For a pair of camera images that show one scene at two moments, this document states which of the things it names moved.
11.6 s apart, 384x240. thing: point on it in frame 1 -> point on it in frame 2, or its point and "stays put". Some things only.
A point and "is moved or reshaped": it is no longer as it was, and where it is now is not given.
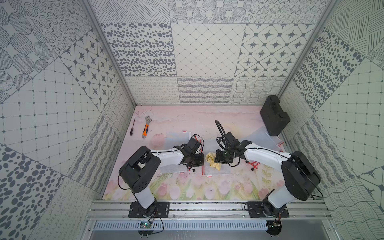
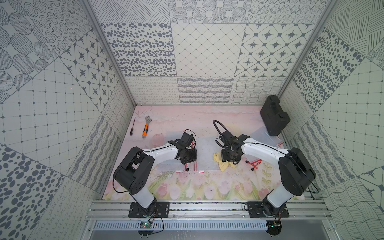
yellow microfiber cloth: (210, 157) is moved or reshaped
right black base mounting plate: (258, 209) stays put
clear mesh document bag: (225, 169) -> (206, 147)
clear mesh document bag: (260, 136) stays put
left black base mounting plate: (158, 209) stays put
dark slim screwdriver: (132, 129) stays put
